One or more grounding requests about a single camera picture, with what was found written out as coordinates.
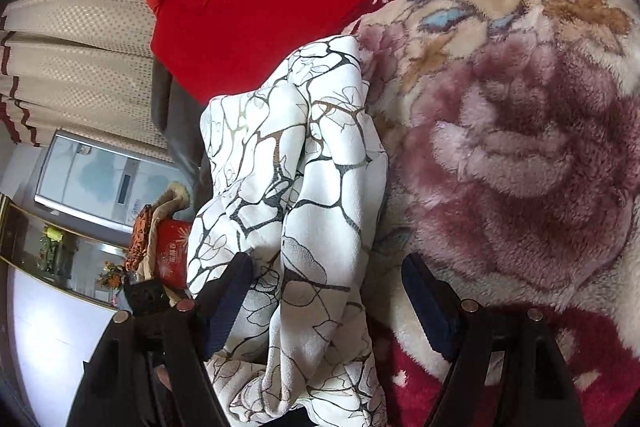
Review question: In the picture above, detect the orange black patterned cloth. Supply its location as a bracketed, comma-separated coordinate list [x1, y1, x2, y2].
[125, 205, 154, 272]

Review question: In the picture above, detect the beige quilted jacket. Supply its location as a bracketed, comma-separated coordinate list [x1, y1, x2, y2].
[125, 181, 191, 281]

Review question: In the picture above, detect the floral red beige sofa blanket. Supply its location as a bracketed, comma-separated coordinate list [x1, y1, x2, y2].
[347, 0, 639, 426]

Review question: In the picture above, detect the white black-patterned coat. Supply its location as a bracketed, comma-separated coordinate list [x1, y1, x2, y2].
[188, 36, 388, 426]

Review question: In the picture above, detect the dark brown leather sofa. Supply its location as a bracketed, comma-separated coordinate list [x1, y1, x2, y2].
[151, 57, 212, 211]

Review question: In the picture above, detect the wooden display cabinet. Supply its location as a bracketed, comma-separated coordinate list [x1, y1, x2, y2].
[1, 195, 126, 309]

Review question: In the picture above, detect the red gift box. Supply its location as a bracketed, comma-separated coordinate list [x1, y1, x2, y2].
[155, 219, 191, 289]

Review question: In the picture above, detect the beige dotted curtain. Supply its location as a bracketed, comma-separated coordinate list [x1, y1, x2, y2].
[1, 0, 167, 159]

